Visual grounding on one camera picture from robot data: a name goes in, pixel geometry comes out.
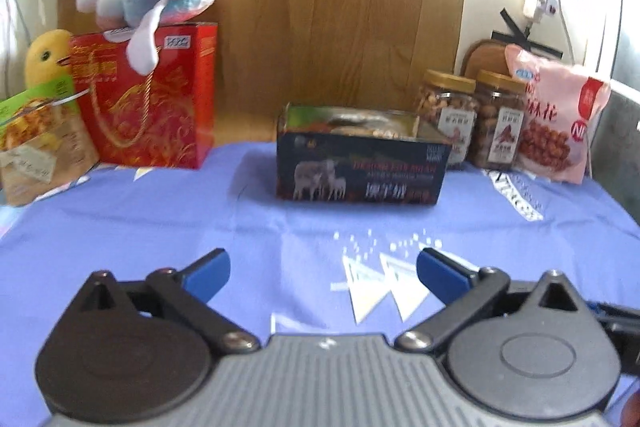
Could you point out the left nut jar gold lid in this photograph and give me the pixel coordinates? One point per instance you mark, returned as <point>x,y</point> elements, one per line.
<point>448,103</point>

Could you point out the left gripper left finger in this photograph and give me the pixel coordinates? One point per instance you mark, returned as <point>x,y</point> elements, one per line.
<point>126,351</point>

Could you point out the green brown snack bag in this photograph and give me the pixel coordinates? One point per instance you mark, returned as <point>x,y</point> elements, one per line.
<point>44,141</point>

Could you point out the yellow plush duck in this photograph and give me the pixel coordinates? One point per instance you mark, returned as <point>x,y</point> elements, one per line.
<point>48,57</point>

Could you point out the pink snack bag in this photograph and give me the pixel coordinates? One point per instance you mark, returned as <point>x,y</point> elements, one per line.
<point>561,103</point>

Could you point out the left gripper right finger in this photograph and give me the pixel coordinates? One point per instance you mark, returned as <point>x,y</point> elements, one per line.
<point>536,353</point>

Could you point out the right nut jar gold lid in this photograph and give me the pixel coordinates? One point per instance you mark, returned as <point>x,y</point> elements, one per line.
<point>499,120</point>

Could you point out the blue printed tablecloth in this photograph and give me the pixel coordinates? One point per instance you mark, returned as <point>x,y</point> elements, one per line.
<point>296,267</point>

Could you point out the round woven board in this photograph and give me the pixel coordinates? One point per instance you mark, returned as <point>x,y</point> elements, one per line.
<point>485,54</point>

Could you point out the black sheep print box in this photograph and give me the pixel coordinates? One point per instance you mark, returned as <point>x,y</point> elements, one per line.
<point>345,154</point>

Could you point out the red gift box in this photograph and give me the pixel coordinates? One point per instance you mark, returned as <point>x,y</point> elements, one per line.
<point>164,119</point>

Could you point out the nut jar gold lid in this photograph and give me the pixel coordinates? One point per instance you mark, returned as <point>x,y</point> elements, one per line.
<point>448,103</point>
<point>499,120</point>

